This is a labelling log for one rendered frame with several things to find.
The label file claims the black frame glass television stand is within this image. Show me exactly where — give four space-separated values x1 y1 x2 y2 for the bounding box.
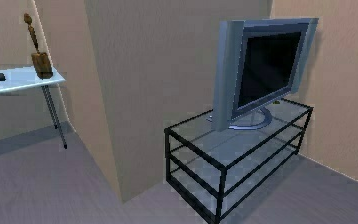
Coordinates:
163 97 315 224

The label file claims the brown wooden statue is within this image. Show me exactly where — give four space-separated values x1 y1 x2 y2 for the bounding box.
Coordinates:
23 12 54 80

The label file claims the grey flat television set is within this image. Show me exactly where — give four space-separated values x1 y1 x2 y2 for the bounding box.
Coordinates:
207 17 320 133

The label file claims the pale blue table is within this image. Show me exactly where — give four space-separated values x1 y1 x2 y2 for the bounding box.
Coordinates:
0 65 69 150

